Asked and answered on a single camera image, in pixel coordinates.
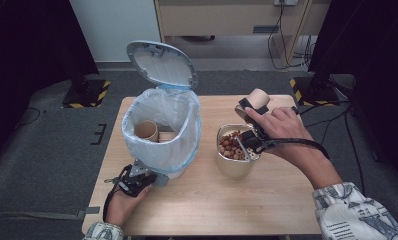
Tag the translucent plastic bin liner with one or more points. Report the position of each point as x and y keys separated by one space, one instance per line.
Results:
x=173 y=150

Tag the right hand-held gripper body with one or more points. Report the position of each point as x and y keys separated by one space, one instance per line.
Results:
x=253 y=141

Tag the black curtain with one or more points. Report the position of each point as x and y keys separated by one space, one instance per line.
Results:
x=370 y=40
x=30 y=43

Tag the black striped stand base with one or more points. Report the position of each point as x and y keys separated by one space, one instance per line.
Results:
x=87 y=95
x=315 y=91

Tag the metal food container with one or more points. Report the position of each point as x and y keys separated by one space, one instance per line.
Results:
x=233 y=170

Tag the person's right hand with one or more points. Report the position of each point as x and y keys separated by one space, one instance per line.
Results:
x=283 y=133

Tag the wooden cabinet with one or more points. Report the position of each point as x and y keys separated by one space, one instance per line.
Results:
x=220 y=20

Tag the brown paper cup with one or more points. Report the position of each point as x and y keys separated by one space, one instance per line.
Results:
x=167 y=136
x=258 y=96
x=146 y=130

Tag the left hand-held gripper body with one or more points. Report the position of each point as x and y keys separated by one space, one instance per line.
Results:
x=135 y=181

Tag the white wall socket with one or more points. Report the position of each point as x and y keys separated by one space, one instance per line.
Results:
x=286 y=2

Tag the white pedal trash can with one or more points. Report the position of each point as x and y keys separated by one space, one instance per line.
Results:
x=160 y=63

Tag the person's left hand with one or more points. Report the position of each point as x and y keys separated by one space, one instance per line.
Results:
x=123 y=206

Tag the grey floor tape strip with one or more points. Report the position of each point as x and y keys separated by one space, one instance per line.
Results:
x=88 y=211

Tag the reddish food scraps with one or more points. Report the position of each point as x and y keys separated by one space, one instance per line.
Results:
x=228 y=145

